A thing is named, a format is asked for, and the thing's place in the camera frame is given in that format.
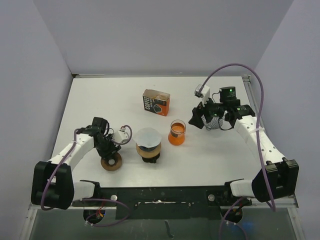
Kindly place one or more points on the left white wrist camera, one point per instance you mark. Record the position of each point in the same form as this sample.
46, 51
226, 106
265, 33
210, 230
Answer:
120, 137

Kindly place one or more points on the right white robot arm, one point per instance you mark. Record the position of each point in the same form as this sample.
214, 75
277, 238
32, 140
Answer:
233, 110

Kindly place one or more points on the orange glass carafe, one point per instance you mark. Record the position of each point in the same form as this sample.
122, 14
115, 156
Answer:
177, 132

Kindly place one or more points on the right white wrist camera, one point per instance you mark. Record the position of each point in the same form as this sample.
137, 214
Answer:
202, 92

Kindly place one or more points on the blue glass dripper cone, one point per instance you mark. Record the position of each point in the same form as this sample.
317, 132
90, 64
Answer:
147, 149

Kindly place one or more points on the orange coffee filter box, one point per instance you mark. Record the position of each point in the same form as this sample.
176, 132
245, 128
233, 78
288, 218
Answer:
156, 102

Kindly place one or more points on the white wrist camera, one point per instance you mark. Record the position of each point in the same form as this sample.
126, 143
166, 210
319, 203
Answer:
202, 92
120, 137

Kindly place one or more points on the grey glass dripper cone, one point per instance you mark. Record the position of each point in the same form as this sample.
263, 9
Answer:
214, 124

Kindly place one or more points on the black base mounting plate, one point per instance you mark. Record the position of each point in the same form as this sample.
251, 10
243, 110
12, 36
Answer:
165, 203

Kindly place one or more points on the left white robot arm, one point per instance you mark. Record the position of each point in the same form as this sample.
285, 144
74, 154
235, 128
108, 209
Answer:
53, 185

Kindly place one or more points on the light wooden ring holder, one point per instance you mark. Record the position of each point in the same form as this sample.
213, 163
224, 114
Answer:
149, 154

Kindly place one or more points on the dark green glass dripper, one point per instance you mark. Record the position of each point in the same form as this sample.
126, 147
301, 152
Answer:
151, 160

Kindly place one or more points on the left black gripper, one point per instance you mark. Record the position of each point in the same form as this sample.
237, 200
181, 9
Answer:
113, 148

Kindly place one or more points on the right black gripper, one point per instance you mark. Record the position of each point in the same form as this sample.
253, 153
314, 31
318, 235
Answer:
198, 112

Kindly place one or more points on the white paper coffee filter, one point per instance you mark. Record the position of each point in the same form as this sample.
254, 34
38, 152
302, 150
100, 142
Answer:
147, 137

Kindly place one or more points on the dark wooden ring holder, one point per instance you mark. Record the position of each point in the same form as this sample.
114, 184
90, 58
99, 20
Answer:
112, 164

